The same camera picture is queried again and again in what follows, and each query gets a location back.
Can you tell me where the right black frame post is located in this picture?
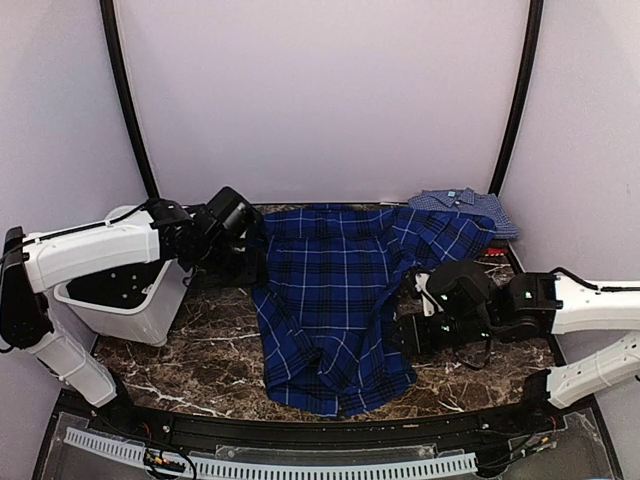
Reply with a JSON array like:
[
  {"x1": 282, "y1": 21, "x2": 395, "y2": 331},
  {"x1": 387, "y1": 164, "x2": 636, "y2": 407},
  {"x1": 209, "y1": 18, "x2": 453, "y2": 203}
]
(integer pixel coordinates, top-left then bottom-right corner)
[{"x1": 488, "y1": 0, "x2": 544, "y2": 196}]

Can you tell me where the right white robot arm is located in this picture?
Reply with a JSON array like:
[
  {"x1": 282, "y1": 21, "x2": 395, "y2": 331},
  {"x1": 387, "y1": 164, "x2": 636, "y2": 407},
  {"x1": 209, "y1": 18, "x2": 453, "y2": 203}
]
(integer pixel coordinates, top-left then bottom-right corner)
[{"x1": 389, "y1": 260, "x2": 639, "y2": 434}]

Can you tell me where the white plastic bin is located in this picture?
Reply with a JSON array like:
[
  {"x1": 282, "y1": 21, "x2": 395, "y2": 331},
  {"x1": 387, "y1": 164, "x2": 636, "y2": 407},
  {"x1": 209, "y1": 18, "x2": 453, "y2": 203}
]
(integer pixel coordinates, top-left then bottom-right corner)
[{"x1": 53, "y1": 205, "x2": 187, "y2": 349}]

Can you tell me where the red black folded shirt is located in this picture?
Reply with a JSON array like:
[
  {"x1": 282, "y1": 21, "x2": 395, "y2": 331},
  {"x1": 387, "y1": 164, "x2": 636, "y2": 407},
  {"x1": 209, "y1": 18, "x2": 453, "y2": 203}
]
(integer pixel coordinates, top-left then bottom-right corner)
[{"x1": 481, "y1": 239, "x2": 509, "y2": 257}]

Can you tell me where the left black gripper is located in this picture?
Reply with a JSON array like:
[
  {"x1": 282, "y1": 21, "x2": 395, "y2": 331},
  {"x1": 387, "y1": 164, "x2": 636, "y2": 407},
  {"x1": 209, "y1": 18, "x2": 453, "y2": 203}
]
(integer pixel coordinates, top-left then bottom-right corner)
[{"x1": 195, "y1": 234, "x2": 269, "y2": 287}]

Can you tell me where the white slotted cable duct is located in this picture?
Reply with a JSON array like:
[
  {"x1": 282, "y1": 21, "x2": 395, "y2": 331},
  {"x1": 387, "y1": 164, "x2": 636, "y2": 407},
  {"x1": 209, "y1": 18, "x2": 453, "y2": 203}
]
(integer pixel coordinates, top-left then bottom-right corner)
[{"x1": 63, "y1": 427, "x2": 478, "y2": 479}]

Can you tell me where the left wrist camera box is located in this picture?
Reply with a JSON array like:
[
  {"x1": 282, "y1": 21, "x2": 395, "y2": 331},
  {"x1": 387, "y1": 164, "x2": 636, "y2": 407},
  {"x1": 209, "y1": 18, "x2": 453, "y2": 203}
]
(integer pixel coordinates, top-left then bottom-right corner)
[{"x1": 193, "y1": 186, "x2": 262, "y2": 241}]

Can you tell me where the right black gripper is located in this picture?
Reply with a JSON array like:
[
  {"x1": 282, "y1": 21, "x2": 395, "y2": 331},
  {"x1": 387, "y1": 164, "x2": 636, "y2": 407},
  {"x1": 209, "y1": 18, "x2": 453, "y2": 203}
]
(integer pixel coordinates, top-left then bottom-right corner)
[{"x1": 384, "y1": 309, "x2": 498, "y2": 356}]

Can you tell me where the dark blue plaid shirt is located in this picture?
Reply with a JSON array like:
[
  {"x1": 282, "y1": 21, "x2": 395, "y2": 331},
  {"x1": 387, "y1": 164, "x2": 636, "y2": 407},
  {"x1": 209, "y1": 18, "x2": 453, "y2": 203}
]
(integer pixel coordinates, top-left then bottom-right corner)
[{"x1": 252, "y1": 204, "x2": 496, "y2": 418}]

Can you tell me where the light blue checked folded shirt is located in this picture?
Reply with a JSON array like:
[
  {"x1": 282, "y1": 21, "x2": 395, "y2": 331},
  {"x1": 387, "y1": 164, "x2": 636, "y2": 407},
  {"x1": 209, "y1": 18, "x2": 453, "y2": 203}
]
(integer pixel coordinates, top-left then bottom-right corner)
[{"x1": 408, "y1": 188, "x2": 519, "y2": 241}]

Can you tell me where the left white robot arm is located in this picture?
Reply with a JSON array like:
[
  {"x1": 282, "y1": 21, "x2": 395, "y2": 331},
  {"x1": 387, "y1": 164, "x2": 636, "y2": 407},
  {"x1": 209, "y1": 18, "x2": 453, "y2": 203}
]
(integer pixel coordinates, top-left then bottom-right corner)
[{"x1": 1, "y1": 187, "x2": 264, "y2": 436}]

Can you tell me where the black front rail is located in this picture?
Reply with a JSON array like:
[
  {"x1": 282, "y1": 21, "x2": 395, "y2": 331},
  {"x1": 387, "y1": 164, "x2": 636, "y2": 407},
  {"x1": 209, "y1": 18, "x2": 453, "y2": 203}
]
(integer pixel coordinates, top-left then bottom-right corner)
[{"x1": 54, "y1": 387, "x2": 601, "y2": 451}]

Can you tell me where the black frame post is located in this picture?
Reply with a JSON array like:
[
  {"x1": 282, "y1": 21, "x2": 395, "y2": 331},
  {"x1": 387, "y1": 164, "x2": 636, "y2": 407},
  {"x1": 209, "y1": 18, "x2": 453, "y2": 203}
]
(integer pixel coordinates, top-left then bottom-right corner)
[
  {"x1": 488, "y1": 0, "x2": 544, "y2": 196},
  {"x1": 99, "y1": 0, "x2": 160, "y2": 198}
]

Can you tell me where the left black frame post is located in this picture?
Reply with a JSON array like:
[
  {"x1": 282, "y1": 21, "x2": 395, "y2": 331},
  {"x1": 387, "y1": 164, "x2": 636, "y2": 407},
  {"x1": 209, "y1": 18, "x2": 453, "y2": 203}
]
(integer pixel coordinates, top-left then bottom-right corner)
[{"x1": 99, "y1": 0, "x2": 160, "y2": 198}]

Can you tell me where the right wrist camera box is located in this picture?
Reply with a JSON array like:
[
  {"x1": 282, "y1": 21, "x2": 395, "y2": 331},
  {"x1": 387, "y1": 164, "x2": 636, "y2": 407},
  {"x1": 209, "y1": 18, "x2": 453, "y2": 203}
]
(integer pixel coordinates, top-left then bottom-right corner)
[{"x1": 414, "y1": 259, "x2": 494, "y2": 318}]

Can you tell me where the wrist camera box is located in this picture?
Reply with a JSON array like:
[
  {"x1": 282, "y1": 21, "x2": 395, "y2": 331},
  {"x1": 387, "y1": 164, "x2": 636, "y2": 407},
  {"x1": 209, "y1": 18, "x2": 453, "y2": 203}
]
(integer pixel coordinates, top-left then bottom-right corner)
[
  {"x1": 193, "y1": 186, "x2": 262, "y2": 241},
  {"x1": 414, "y1": 259, "x2": 494, "y2": 318}
]

